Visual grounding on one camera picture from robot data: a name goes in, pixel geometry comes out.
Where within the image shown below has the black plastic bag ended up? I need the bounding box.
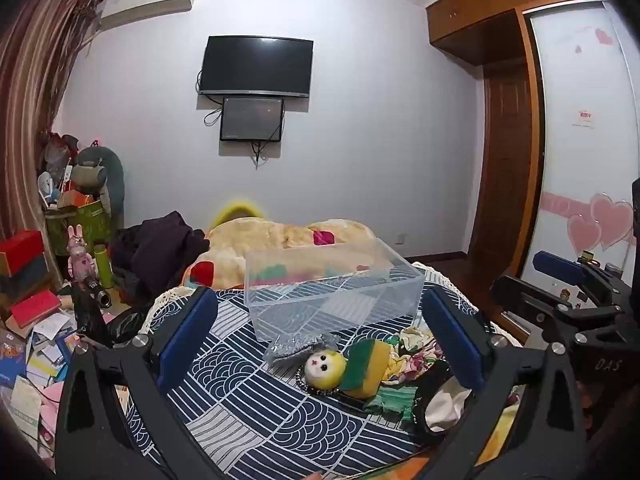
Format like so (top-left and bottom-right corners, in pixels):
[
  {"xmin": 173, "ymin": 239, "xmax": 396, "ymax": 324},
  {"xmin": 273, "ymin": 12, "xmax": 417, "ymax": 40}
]
[{"xmin": 69, "ymin": 285, "xmax": 152, "ymax": 352}]

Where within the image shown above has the black and white garment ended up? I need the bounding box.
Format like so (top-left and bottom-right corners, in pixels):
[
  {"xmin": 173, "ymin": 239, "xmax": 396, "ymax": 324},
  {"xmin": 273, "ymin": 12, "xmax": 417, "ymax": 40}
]
[{"xmin": 412, "ymin": 360, "xmax": 482, "ymax": 449}]

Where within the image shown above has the yellow plush doll head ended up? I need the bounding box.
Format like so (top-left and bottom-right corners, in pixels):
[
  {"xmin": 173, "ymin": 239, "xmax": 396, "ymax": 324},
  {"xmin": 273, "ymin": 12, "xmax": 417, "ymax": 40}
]
[{"xmin": 304, "ymin": 349, "xmax": 349, "ymax": 395}]

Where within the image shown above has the white air conditioner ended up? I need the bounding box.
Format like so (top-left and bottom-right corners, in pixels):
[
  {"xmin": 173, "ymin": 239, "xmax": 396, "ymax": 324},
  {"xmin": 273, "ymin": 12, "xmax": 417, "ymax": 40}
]
[{"xmin": 97, "ymin": 0, "xmax": 201, "ymax": 31}]

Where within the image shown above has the black camera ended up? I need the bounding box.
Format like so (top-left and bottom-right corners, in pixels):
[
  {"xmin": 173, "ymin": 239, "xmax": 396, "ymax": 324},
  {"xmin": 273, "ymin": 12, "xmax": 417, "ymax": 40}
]
[{"xmin": 79, "ymin": 275, "xmax": 114, "ymax": 310}]

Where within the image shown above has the green bottle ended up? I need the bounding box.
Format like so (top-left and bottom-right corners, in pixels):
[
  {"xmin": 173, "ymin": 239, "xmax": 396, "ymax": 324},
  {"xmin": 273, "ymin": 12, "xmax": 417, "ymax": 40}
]
[{"xmin": 93, "ymin": 243, "xmax": 115, "ymax": 291}]

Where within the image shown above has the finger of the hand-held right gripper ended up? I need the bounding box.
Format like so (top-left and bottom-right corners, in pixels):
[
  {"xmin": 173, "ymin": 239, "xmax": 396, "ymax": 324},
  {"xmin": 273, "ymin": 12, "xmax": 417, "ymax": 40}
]
[
  {"xmin": 490, "ymin": 274, "xmax": 625, "ymax": 345},
  {"xmin": 532, "ymin": 250, "xmax": 626, "ymax": 293}
]

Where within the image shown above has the grey blue box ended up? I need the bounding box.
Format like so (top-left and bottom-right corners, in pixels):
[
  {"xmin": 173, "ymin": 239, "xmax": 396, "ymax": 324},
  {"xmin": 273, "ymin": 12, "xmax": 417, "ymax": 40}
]
[{"xmin": 0, "ymin": 255, "xmax": 52, "ymax": 302}]

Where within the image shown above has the floral cloth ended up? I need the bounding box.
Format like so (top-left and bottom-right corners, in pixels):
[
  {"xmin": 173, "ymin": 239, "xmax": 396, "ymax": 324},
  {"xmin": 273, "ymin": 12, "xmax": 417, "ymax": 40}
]
[{"xmin": 385, "ymin": 326, "xmax": 447, "ymax": 386}]

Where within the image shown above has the white heart-printed wardrobe door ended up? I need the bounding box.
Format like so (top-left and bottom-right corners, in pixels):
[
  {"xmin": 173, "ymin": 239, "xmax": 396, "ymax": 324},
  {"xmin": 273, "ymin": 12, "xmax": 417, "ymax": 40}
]
[{"xmin": 529, "ymin": 2, "xmax": 640, "ymax": 307}]

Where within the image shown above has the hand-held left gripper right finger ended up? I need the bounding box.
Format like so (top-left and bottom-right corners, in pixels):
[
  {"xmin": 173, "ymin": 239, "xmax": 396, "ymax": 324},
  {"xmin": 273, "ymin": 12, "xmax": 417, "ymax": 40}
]
[{"xmin": 400, "ymin": 287, "xmax": 589, "ymax": 480}]

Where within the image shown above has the yellow patchwork blanket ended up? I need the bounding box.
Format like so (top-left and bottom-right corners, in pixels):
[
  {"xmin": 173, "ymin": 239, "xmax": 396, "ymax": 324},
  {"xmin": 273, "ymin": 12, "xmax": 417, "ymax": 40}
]
[{"xmin": 182, "ymin": 219, "xmax": 382, "ymax": 291}]

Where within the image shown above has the brown striped curtain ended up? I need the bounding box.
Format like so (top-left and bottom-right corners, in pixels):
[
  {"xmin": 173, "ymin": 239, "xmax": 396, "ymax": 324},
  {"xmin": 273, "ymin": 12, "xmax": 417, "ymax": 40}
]
[{"xmin": 0, "ymin": 0, "xmax": 102, "ymax": 243}]

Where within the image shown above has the pile of dark clothes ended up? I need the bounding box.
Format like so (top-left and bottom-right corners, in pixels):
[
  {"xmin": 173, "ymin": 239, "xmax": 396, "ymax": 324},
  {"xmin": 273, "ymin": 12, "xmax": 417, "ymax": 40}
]
[{"xmin": 107, "ymin": 211, "xmax": 211, "ymax": 307}]

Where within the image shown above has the silver glitter pouch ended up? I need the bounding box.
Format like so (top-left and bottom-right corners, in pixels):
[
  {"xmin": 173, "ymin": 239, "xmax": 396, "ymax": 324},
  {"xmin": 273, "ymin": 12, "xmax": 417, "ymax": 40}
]
[{"xmin": 263, "ymin": 332, "xmax": 340, "ymax": 367}]

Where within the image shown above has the yellow green sponge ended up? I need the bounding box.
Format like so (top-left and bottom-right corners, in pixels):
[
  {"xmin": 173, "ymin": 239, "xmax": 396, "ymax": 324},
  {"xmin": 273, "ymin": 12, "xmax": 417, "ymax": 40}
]
[{"xmin": 340, "ymin": 338, "xmax": 396, "ymax": 400}]

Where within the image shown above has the red box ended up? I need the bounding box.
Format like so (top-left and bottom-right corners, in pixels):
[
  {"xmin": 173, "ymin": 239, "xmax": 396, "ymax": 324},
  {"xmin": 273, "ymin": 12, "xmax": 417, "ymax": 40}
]
[{"xmin": 0, "ymin": 230, "xmax": 45, "ymax": 277}]

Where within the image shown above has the green storage box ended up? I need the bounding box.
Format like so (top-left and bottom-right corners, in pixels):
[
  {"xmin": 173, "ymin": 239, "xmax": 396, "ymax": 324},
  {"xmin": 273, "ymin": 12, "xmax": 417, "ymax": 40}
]
[{"xmin": 45, "ymin": 200, "xmax": 112, "ymax": 257}]

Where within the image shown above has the pile of papers and books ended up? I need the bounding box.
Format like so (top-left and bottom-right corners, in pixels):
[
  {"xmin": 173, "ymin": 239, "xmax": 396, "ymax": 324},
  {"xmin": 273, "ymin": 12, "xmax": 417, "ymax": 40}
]
[{"xmin": 0, "ymin": 310, "xmax": 85, "ymax": 463}]

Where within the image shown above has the black wall television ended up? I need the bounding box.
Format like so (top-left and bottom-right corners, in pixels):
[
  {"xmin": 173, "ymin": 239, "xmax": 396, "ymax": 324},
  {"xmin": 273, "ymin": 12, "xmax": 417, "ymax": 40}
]
[{"xmin": 198, "ymin": 35, "xmax": 315, "ymax": 99}]

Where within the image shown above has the pink rabbit toy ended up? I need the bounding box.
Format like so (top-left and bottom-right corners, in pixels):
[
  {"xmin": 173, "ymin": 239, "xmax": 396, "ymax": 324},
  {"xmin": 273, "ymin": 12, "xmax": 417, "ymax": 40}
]
[{"xmin": 67, "ymin": 225, "xmax": 96, "ymax": 282}]

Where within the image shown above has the wooden overhead cabinet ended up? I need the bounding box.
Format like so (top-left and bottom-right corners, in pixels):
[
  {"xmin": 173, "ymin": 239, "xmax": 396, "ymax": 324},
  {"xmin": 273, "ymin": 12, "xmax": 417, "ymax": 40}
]
[{"xmin": 426, "ymin": 0, "xmax": 607, "ymax": 67}]

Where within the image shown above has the grey green plush toy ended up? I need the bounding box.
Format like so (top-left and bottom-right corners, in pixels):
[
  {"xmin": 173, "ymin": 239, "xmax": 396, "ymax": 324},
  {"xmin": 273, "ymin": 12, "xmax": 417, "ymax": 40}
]
[{"xmin": 70, "ymin": 146, "xmax": 125, "ymax": 232}]

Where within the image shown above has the red book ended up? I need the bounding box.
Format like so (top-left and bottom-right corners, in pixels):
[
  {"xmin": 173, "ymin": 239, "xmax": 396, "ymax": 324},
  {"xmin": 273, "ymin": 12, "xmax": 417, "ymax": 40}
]
[{"xmin": 10, "ymin": 290, "xmax": 62, "ymax": 329}]

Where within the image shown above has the clear plastic storage box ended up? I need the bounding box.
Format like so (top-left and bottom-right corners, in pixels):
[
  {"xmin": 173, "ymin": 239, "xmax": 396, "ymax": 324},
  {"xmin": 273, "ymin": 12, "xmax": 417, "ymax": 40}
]
[{"xmin": 244, "ymin": 237, "xmax": 425, "ymax": 344}]

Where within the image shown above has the pile of clutter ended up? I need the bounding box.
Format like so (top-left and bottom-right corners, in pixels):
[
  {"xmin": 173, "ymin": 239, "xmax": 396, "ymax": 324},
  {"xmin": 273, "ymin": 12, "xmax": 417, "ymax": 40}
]
[{"xmin": 37, "ymin": 130, "xmax": 97, "ymax": 212}]

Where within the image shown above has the small black wall monitor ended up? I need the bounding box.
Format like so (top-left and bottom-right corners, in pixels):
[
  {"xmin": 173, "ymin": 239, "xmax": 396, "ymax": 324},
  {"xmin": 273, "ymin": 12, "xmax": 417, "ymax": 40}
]
[{"xmin": 220, "ymin": 96, "xmax": 285, "ymax": 143}]

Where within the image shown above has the brown wooden door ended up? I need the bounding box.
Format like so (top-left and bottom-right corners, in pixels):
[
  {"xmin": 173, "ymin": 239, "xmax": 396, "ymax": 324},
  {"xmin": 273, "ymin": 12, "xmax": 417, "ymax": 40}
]
[{"xmin": 470, "ymin": 60, "xmax": 540, "ymax": 277}]

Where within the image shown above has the yellow plush pillow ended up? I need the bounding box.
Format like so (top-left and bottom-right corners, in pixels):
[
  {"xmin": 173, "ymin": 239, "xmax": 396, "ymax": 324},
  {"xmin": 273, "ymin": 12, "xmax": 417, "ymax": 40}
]
[{"xmin": 212, "ymin": 200, "xmax": 266, "ymax": 229}]

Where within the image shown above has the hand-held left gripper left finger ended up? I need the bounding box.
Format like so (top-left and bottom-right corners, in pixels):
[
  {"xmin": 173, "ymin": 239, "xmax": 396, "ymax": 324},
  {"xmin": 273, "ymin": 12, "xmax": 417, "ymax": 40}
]
[{"xmin": 54, "ymin": 286, "xmax": 236, "ymax": 480}]

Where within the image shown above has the green pleated cloth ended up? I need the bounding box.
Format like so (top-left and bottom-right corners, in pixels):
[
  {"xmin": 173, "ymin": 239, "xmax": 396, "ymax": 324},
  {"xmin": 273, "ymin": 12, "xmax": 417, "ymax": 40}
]
[{"xmin": 365, "ymin": 385, "xmax": 417, "ymax": 424}]

